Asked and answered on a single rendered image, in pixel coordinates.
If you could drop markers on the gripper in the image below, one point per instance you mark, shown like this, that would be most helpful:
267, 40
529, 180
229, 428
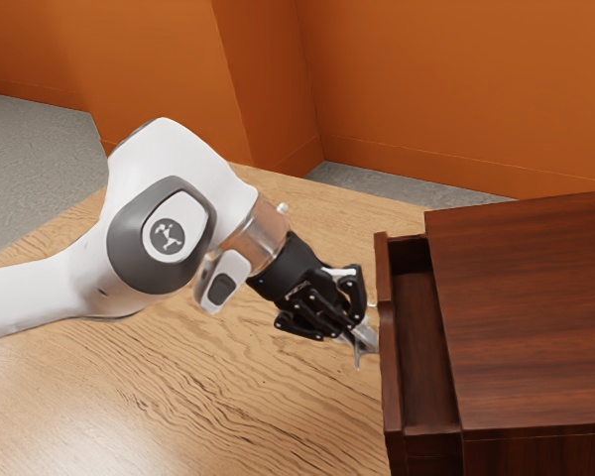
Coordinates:
290, 270

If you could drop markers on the brown wooden drawer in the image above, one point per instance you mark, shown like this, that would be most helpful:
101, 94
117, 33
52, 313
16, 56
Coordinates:
416, 317

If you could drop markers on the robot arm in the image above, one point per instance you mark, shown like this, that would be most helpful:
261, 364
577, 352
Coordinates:
129, 208

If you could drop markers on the brown wooden cabinet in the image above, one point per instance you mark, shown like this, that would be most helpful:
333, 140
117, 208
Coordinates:
525, 307

